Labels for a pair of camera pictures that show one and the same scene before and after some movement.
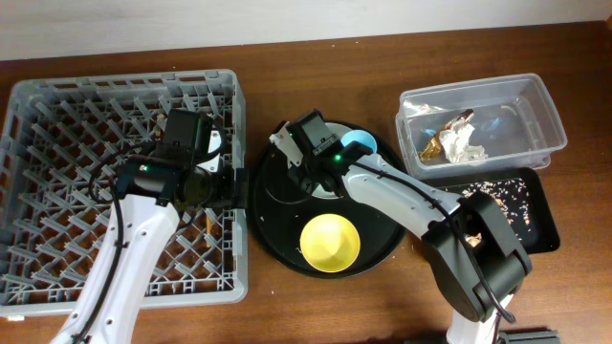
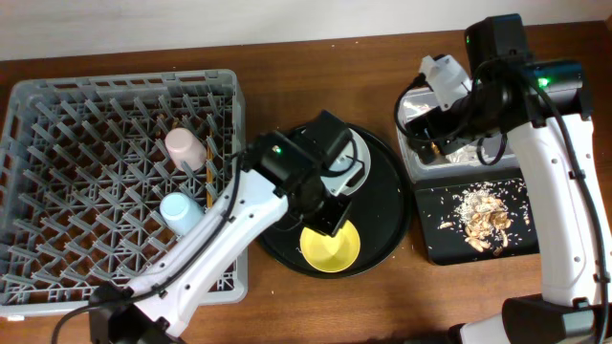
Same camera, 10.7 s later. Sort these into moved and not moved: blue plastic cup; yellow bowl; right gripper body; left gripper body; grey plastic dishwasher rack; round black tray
Moved: blue plastic cup; left gripper body; right gripper body
Not moved: round black tray; yellow bowl; grey plastic dishwasher rack
